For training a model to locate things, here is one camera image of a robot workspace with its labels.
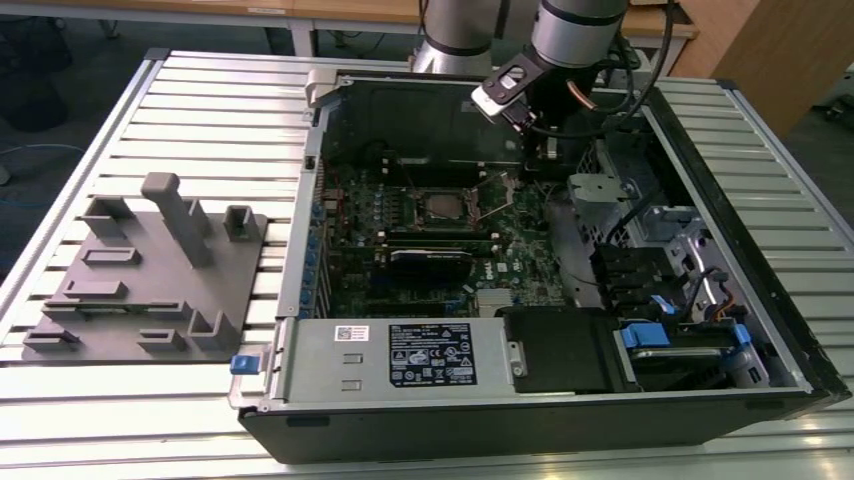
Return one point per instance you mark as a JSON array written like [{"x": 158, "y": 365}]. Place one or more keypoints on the black RAM slot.
[
  {"x": 441, "y": 237},
  {"x": 441, "y": 232},
  {"x": 437, "y": 247},
  {"x": 437, "y": 242}
]

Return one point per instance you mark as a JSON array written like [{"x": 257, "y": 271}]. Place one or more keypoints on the grey parts rack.
[{"x": 154, "y": 280}]

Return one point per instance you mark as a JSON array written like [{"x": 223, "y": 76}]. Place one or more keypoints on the green RAM stick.
[{"x": 114, "y": 309}]

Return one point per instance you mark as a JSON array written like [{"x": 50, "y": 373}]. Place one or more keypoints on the silver drive cage bracket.
[{"x": 588, "y": 192}]

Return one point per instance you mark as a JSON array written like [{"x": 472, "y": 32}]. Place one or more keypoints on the grey case release latch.
[{"x": 319, "y": 87}]

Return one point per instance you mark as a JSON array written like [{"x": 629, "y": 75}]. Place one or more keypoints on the silver chipset heatsink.
[{"x": 497, "y": 297}]

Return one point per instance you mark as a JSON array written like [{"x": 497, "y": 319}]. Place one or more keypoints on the small blue drive latch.
[{"x": 741, "y": 334}]

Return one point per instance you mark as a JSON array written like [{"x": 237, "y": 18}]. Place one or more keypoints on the CPU socket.
[{"x": 420, "y": 207}]

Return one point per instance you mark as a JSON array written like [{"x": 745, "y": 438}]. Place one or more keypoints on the silver power supply unit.
[{"x": 314, "y": 370}]

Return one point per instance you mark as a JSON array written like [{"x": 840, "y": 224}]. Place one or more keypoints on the silver CPU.
[{"x": 444, "y": 206}]

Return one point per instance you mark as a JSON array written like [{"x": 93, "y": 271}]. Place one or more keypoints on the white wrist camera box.
[{"x": 504, "y": 85}]

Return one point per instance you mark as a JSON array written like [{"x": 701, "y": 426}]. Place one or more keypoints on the black disk drive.
[{"x": 674, "y": 370}]

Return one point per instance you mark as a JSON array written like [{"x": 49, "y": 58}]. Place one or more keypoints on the metal locking lever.
[{"x": 486, "y": 183}]

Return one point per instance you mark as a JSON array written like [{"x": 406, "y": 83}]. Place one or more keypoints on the blue power supply latch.
[{"x": 245, "y": 365}]

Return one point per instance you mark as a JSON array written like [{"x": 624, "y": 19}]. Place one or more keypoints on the black office chair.
[{"x": 34, "y": 75}]

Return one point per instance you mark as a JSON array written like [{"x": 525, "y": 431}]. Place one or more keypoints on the green motherboard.
[{"x": 534, "y": 270}]

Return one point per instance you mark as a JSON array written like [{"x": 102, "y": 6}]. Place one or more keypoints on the black PC case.
[{"x": 468, "y": 435}]

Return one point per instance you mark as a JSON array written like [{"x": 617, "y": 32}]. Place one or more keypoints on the black graphics card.
[{"x": 430, "y": 267}]

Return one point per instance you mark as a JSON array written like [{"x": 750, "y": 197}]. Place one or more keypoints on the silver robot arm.
[{"x": 577, "y": 30}]

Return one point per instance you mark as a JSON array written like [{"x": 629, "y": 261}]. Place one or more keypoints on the wooden cabinet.
[{"x": 768, "y": 50}]

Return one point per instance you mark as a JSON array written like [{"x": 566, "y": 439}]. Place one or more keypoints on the wooden desk white frame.
[
  {"x": 167, "y": 5},
  {"x": 354, "y": 12}
]

